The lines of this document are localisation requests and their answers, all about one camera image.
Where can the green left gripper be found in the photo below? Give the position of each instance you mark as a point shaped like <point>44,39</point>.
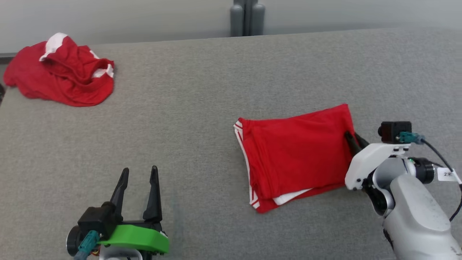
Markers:
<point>140,238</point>

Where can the red shorts with white trim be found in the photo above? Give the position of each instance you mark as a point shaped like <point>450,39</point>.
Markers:
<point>65,83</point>

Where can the black metal bracket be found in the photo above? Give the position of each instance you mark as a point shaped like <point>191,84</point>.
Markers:
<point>1,94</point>

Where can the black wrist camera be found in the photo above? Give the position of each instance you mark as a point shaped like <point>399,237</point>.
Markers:
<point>95,220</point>
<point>393,131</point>

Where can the grey partition post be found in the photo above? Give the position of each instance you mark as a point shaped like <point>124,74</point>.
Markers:
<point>247,18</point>

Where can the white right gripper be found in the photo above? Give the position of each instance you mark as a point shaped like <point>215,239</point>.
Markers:
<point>364,162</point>

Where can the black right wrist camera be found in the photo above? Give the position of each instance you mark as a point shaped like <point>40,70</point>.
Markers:
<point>393,131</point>

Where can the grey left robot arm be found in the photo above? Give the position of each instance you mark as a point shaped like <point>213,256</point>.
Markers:
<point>119,254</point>

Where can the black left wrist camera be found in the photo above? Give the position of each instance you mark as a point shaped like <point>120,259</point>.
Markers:
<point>95,220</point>

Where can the red jersey with white sleeves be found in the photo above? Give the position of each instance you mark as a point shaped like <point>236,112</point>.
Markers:
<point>296,155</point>

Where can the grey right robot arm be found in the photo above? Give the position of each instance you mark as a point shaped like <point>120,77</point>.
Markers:
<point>415,209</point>

